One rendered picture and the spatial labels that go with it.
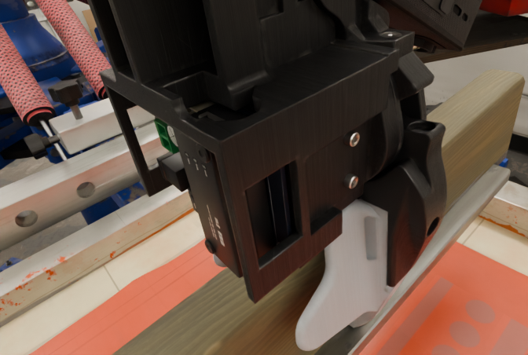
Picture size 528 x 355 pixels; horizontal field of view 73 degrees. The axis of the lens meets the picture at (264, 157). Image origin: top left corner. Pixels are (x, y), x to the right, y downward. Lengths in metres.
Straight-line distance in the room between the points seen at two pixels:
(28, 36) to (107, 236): 0.66
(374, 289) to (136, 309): 0.29
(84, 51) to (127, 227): 0.39
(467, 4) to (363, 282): 0.13
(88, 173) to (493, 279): 0.45
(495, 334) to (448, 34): 0.27
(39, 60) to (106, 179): 0.55
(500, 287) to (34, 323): 0.46
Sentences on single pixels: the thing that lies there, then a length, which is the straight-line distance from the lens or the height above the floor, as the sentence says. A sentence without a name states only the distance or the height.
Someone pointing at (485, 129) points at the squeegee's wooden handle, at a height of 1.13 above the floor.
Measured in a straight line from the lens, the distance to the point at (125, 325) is 0.41.
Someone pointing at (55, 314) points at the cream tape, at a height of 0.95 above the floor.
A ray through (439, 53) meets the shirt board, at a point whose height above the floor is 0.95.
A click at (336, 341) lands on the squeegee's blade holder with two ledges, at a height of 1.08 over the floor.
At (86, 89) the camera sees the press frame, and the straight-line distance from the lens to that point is 0.76.
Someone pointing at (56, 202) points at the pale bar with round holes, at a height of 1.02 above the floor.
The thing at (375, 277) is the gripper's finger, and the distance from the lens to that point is 0.17.
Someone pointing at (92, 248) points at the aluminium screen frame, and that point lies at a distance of 0.45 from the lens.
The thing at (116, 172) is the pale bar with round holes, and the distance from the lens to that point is 0.50.
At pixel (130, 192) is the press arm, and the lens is 0.64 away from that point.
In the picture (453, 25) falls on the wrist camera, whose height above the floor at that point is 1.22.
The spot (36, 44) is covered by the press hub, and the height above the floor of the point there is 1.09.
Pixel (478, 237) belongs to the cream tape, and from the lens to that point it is 0.45.
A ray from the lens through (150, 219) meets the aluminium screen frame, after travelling 0.46.
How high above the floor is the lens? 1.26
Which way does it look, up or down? 33 degrees down
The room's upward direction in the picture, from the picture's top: 8 degrees counter-clockwise
